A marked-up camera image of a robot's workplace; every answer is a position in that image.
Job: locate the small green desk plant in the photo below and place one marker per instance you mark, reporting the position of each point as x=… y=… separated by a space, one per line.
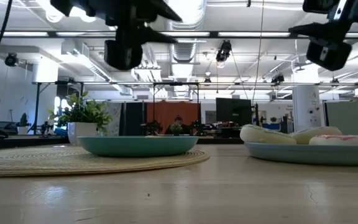
x=176 y=128

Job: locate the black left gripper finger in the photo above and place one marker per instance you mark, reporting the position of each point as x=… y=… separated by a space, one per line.
x=165 y=12
x=157 y=36

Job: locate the black overhead camera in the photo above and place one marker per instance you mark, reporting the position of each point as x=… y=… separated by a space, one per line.
x=278 y=78
x=224 y=51
x=11 y=59

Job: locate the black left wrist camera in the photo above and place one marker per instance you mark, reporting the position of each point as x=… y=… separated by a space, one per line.
x=123 y=54

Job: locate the plain white donut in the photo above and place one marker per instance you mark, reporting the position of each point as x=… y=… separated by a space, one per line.
x=319 y=132

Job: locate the pink iced donut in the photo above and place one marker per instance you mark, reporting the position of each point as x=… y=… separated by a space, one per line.
x=343 y=140

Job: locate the black bench top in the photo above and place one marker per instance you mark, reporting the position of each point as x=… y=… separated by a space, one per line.
x=20 y=143

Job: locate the black partition panel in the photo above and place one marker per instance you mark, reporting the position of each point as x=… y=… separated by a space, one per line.
x=134 y=118

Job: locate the black monitor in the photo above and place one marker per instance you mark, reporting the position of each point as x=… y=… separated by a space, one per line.
x=233 y=112

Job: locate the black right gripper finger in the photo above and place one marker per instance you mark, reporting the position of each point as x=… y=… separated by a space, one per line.
x=322 y=31
x=320 y=5

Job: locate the round woven straw placemat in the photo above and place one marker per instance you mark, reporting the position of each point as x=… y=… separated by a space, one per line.
x=42 y=161

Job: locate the orange partition panel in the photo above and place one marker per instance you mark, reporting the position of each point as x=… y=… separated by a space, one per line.
x=166 y=112

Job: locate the blue iced donut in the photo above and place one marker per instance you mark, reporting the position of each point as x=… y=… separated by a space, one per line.
x=266 y=135

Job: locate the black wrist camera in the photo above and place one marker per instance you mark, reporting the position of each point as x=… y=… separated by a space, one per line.
x=123 y=54
x=329 y=56

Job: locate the person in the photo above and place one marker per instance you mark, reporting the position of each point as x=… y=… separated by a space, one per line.
x=178 y=120

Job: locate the silver ventilation duct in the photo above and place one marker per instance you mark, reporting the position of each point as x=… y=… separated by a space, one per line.
x=183 y=51

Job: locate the black horizontal frame bar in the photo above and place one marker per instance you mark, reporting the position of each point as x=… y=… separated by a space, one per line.
x=228 y=84

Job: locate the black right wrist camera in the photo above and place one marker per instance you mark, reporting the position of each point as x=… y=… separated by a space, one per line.
x=329 y=56

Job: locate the teal bowl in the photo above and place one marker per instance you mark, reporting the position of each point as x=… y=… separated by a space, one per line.
x=138 y=147

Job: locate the small dark potted plant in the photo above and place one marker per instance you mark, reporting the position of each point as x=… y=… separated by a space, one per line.
x=23 y=129

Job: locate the blue box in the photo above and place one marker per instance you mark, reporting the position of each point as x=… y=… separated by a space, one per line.
x=271 y=127

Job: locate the black frame post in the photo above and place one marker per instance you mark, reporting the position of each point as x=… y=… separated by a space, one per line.
x=37 y=109

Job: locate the overhead frame light bar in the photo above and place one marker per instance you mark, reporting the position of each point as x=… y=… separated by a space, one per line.
x=253 y=34

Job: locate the blue-grey plate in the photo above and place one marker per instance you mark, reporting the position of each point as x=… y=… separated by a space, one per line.
x=306 y=154

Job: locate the green plant in white pot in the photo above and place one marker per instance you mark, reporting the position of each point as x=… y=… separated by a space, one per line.
x=79 y=130

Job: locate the grey partition panel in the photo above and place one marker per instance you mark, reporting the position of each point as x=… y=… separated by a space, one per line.
x=350 y=115

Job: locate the white round column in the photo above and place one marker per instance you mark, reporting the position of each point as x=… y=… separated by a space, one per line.
x=306 y=109

